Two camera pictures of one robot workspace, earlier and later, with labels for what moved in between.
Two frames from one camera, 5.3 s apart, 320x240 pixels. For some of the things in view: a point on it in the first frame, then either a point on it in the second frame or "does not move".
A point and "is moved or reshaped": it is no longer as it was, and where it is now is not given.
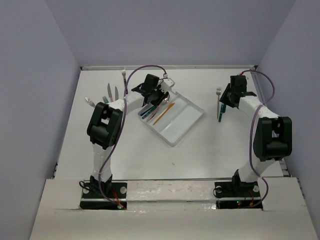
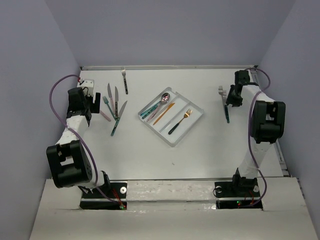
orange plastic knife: (170, 106) does not move
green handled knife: (116, 94) does not move
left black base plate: (92, 198) does not move
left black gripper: (162, 95) -> (93, 107)
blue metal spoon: (141, 114) does not move
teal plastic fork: (105, 99) does not move
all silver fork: (218, 91) is moved or reshaped
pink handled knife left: (109, 93) does not move
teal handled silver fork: (223, 110) -> (224, 92)
